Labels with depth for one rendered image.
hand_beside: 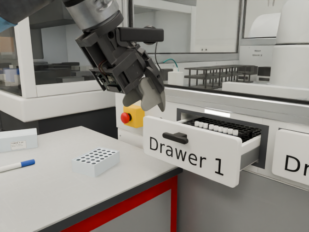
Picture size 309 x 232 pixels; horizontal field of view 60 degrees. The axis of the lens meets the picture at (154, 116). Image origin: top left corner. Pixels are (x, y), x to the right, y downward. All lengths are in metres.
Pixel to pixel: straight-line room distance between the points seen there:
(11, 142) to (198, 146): 0.69
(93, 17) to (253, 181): 0.56
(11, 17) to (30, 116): 0.91
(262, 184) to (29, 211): 0.56
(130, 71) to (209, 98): 0.35
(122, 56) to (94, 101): 0.97
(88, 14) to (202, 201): 0.65
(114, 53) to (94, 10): 0.08
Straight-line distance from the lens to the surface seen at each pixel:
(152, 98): 0.51
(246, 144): 0.66
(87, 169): 0.79
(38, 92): 1.29
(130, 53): 0.47
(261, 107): 0.70
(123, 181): 0.76
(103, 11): 0.44
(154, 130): 0.72
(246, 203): 0.80
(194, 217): 0.94
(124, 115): 0.93
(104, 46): 0.46
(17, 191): 0.78
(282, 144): 0.68
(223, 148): 0.60
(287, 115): 0.68
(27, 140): 1.07
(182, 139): 0.61
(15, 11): 0.41
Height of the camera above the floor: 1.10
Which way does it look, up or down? 14 degrees down
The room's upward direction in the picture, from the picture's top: straight up
